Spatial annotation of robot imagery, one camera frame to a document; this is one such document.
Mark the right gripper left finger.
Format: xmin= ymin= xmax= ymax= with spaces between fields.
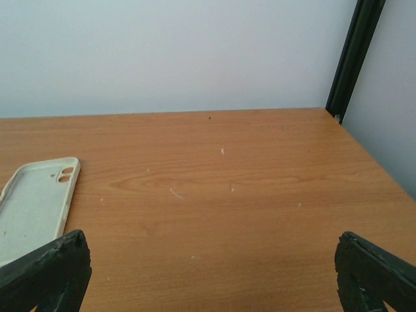
xmin=1 ymin=229 xmax=92 ymax=311

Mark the right black frame post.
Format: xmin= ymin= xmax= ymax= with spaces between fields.
xmin=326 ymin=0 xmax=385 ymax=124

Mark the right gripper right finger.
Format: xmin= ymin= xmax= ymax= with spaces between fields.
xmin=334 ymin=231 xmax=415 ymax=311

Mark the white translucent phone case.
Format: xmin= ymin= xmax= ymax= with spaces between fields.
xmin=1 ymin=157 xmax=81 ymax=267

